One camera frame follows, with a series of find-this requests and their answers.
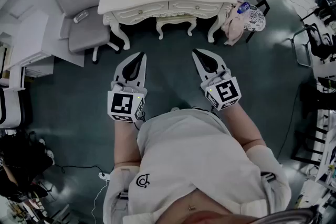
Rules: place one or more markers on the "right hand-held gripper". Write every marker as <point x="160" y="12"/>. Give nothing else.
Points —
<point x="225" y="91"/>

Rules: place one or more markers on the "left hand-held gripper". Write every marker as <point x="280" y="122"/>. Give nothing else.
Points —
<point x="123" y="106"/>

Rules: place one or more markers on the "person's right forearm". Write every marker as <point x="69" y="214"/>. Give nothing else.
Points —
<point x="244" y="126"/>

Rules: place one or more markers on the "person's left forearm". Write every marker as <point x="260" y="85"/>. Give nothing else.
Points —
<point x="126" y="141"/>

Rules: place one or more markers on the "pink cloth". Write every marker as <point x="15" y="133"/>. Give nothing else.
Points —
<point x="232" y="26"/>

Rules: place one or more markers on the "white carved stool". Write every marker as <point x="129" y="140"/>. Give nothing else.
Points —
<point x="176" y="19"/>

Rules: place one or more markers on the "grey swivel office chair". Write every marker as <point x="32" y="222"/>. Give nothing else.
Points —
<point x="84" y="34"/>

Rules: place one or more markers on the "floral patterned cushion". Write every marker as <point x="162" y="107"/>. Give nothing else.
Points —
<point x="256" y="19"/>

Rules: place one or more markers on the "blue label water bottle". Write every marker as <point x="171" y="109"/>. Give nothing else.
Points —
<point x="243" y="7"/>

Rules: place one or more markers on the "person's white shirt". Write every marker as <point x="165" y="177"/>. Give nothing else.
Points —
<point x="189" y="154"/>

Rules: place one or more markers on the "white side cabinet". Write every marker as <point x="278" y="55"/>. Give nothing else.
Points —
<point x="31" y="39"/>

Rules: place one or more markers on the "white power strip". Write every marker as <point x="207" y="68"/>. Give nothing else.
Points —
<point x="104" y="176"/>

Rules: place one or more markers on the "black office chair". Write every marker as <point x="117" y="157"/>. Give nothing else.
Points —
<point x="319" y="47"/>

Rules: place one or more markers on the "black and white chair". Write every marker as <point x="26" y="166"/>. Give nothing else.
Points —
<point x="10" y="107"/>

